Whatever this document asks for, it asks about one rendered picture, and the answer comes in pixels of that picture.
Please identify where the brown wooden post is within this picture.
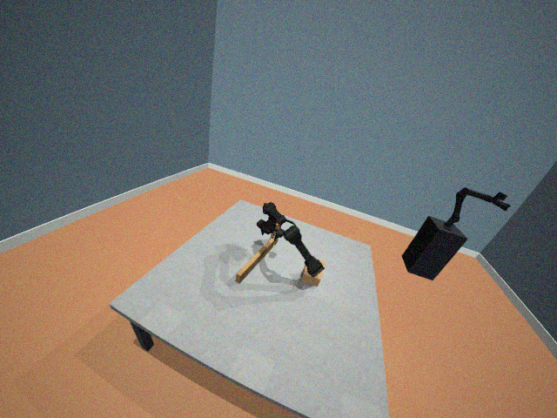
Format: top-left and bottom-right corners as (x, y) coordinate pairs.
(271, 223), (279, 245)

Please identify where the wooden plank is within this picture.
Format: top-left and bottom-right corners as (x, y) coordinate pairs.
(236, 238), (275, 283)

